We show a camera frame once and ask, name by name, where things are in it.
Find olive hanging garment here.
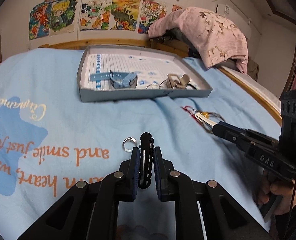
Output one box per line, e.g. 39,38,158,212
247,59,259,81

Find light blue printed bedsheet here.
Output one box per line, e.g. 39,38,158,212
0,49,280,239

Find black braided hair tie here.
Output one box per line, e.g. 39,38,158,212
137,132,155,189

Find grey cardboard tray box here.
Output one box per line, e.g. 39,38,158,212
77,45,212,102

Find colourful children's drawings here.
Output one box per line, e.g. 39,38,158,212
28,0,168,40

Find beige hair claw clip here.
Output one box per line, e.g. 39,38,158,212
166,74,190,89

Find person's right hand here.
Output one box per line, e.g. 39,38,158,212
256,170,296,215

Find light blue smart watch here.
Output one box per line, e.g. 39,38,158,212
89,70,137,89

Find wooden bed frame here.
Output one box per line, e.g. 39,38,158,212
39,38,282,125

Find pink floral blanket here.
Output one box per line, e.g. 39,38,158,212
148,7,248,74

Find white air conditioner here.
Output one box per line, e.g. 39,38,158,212
216,4,252,40

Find brown hair tie yellow bead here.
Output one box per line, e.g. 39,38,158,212
195,111,225,134

